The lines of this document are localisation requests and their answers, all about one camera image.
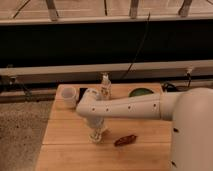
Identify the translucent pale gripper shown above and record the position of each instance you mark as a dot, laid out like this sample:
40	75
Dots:
96	135

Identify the black rectangular block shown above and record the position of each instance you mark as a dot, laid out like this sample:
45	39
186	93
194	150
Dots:
81	93

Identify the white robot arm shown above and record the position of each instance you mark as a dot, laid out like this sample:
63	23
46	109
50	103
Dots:
191	114

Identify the wooden table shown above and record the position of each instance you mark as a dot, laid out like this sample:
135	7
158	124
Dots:
66	145

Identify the clear glass bottle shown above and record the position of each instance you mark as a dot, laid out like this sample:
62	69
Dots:
105	87

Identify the white plastic cup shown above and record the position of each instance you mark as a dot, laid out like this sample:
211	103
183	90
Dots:
70	97

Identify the green ceramic bowl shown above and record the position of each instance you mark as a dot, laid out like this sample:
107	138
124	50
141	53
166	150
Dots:
140	92

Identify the brown red chili pepper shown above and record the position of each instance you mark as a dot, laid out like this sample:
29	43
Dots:
125	140

